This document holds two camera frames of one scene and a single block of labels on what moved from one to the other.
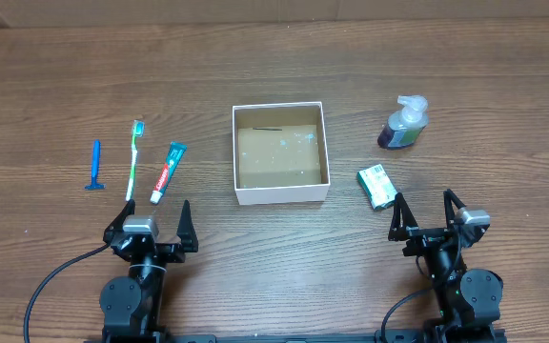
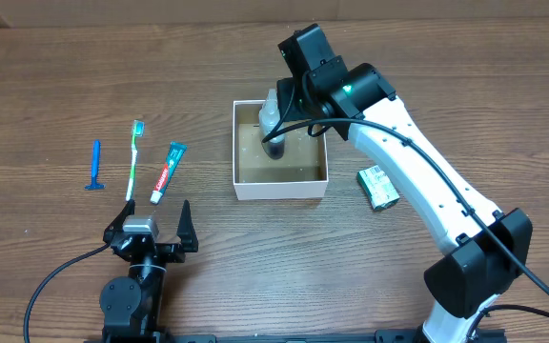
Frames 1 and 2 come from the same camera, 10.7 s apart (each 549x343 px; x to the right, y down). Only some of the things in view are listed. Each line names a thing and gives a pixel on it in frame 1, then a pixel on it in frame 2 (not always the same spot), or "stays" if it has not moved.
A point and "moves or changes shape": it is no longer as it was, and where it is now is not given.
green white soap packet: [377, 186] stays
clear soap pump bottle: [404, 127] moves or changes shape
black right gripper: [424, 238] -> [298, 112]
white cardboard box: [280, 153] stays
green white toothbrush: [138, 130] stays
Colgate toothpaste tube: [174, 154] stays
